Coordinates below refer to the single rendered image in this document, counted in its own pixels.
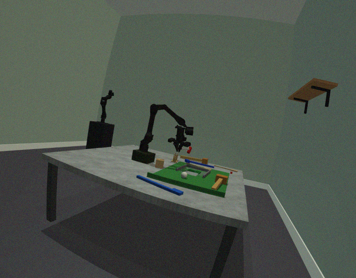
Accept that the green flat mat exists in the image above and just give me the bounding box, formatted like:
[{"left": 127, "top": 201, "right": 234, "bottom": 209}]
[{"left": 154, "top": 162, "right": 229, "bottom": 192}]

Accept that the tan cube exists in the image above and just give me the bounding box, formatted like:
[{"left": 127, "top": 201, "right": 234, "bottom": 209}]
[{"left": 155, "top": 158, "right": 164, "bottom": 168}]

